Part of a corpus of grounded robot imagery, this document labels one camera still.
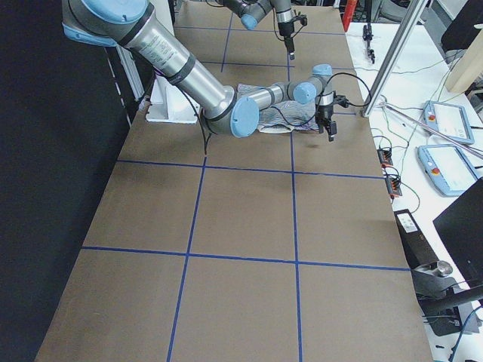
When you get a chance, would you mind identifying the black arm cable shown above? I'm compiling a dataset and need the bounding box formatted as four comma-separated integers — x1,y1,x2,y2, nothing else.
202,72,373,155

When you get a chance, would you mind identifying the black camera stand clamp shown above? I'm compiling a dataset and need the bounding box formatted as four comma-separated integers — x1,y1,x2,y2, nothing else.
411,261,482,336

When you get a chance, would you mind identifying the black monitor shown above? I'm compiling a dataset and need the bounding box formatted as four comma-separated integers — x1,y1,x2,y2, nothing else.
433,178,483,280

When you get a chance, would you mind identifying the navy white striped polo shirt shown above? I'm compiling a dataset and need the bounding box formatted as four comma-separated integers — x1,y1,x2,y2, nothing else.
237,83,317,133

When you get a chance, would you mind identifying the blue teach pendant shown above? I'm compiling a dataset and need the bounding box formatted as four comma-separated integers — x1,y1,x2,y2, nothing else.
417,144,478,197
423,101,475,145

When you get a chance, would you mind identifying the black box with label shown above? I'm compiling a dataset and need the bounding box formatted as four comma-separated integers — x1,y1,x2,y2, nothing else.
394,209,438,269

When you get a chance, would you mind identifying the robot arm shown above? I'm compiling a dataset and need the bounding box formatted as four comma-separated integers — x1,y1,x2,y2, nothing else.
216,0,308,60
62,1,349,140

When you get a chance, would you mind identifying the near blue teach pendant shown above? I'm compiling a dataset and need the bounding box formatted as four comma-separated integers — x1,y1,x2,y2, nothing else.
417,144,478,197

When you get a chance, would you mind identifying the white pink reach stick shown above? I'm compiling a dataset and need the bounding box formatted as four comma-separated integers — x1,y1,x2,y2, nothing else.
377,100,483,159

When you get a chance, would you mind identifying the black tripod stick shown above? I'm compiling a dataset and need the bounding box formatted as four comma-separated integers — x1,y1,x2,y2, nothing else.
362,0,375,64

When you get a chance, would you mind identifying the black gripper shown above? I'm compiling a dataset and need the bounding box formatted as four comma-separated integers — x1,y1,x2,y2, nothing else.
278,13,308,59
315,94,349,142

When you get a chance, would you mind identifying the orange black power strip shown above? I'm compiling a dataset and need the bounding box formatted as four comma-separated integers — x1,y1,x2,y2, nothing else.
377,147,402,200

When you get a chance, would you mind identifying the red cylinder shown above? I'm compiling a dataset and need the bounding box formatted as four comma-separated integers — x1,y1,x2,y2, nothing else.
343,0,358,26

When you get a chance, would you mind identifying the far blue teach pendant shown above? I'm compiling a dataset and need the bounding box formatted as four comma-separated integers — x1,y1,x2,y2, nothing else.
423,101,475,145

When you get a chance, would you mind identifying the aluminium frame post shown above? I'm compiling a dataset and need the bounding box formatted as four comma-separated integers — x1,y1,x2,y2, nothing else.
359,1,427,118

